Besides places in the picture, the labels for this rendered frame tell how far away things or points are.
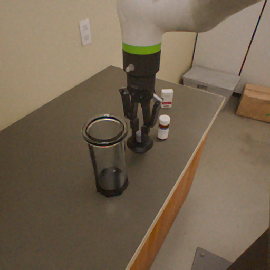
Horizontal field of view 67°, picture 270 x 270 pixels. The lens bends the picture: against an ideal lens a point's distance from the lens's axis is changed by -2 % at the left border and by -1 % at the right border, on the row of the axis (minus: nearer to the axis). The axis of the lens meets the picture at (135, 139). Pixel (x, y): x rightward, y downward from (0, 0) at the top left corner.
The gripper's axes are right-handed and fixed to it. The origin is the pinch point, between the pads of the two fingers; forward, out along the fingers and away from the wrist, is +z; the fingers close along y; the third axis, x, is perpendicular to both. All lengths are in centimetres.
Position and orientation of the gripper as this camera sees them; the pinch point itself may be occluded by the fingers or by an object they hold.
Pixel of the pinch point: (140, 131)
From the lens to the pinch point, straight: 66.6
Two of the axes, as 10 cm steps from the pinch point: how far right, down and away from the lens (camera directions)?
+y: 8.5, 3.6, -3.9
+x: 5.3, -5.8, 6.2
